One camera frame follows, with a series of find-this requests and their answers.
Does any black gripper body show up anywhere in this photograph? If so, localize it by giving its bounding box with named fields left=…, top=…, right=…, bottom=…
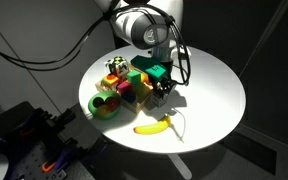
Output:
left=151, top=75, right=179, bottom=93

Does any gray toy block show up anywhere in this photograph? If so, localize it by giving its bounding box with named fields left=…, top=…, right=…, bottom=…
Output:
left=150, top=91, right=169, bottom=108

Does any light green block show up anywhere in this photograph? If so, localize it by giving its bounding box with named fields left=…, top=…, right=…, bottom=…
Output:
left=133, top=82, right=153, bottom=99

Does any teal green block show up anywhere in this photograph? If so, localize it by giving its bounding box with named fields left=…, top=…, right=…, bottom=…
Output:
left=127, top=69, right=142, bottom=86

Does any blue block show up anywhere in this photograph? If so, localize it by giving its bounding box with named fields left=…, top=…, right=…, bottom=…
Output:
left=121, top=90, right=138, bottom=104

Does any magenta block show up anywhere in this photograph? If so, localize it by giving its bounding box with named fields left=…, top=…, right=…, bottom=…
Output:
left=116, top=81, right=133, bottom=95

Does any black white checkered block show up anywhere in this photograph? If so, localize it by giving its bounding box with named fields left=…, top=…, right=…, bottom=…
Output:
left=104, top=55, right=131, bottom=78

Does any orange red patterned block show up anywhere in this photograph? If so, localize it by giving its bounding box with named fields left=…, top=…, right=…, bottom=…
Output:
left=100, top=73, right=122, bottom=91

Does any wooden tray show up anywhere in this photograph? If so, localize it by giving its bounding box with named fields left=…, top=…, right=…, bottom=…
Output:
left=94, top=68, right=155, bottom=115

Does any yellow toy banana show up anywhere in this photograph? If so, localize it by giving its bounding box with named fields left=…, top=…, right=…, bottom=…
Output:
left=132, top=113, right=172, bottom=136

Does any red toy apple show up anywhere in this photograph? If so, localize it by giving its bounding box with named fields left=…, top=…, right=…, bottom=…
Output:
left=104, top=96, right=120, bottom=110

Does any yellow toy fruit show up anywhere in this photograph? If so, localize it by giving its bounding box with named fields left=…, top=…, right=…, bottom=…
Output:
left=97, top=105, right=112, bottom=116

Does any dark toy plum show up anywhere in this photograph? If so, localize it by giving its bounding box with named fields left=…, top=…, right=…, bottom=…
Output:
left=93, top=96, right=106, bottom=108

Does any green bowl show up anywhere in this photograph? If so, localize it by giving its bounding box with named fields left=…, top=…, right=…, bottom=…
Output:
left=87, top=90, right=122, bottom=120

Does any white table leg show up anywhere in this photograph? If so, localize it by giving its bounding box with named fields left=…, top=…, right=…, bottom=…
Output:
left=167, top=153, right=193, bottom=180

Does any black perforated board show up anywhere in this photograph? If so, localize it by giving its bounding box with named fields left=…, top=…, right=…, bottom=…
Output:
left=0, top=136, right=68, bottom=180

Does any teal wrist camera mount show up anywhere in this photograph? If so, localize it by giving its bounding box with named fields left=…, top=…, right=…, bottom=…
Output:
left=130, top=54, right=169, bottom=80

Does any black cable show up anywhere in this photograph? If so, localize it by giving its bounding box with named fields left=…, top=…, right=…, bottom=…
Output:
left=0, top=4, right=192, bottom=86

